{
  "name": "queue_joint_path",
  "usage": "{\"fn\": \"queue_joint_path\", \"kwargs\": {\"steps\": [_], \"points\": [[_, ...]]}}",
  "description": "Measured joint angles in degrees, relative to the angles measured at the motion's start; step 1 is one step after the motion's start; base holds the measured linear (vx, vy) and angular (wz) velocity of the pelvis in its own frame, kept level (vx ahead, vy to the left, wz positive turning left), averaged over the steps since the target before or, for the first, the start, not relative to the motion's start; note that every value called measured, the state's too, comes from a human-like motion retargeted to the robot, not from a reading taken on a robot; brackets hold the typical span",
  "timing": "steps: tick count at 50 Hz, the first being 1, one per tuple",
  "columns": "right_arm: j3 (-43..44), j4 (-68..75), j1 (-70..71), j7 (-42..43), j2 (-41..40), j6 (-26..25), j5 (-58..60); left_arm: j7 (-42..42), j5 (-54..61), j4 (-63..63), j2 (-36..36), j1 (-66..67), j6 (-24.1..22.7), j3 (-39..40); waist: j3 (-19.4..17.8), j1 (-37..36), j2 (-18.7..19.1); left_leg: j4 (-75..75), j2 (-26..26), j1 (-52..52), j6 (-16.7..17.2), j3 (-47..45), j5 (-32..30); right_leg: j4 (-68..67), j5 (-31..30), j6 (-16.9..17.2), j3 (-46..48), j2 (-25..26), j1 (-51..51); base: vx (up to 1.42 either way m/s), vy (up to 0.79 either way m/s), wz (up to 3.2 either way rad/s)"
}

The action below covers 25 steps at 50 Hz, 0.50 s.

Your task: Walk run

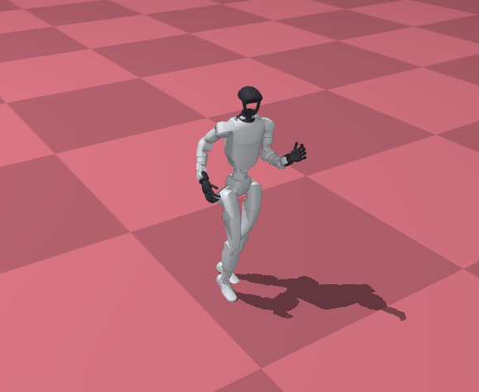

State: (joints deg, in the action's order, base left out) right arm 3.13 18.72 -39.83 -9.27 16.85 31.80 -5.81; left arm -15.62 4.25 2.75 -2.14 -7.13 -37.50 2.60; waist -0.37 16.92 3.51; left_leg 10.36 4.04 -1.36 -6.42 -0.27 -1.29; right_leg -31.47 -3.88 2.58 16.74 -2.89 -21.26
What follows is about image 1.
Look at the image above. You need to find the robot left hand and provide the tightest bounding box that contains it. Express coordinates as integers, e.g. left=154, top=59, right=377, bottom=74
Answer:
left=282, top=141, right=307, bottom=167

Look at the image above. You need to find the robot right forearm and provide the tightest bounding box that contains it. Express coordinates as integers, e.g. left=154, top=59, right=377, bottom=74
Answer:
left=196, top=140, right=208, bottom=180

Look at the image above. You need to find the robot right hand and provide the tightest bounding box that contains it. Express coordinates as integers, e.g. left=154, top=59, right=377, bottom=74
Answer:
left=199, top=171, right=221, bottom=203

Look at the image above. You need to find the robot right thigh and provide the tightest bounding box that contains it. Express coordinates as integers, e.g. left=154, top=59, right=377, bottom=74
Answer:
left=215, top=185, right=241, bottom=255

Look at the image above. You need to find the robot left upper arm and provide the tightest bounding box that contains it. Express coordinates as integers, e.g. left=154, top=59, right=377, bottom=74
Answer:
left=260, top=118, right=275, bottom=162

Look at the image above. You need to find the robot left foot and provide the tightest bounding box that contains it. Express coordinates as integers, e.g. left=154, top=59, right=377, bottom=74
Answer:
left=216, top=262, right=239, bottom=283

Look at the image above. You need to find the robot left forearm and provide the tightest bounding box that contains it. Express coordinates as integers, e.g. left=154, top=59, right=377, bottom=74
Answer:
left=268, top=151, right=288, bottom=169

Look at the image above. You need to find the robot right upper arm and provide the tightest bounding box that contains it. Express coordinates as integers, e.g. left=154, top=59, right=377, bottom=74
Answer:
left=201, top=121, right=234, bottom=152

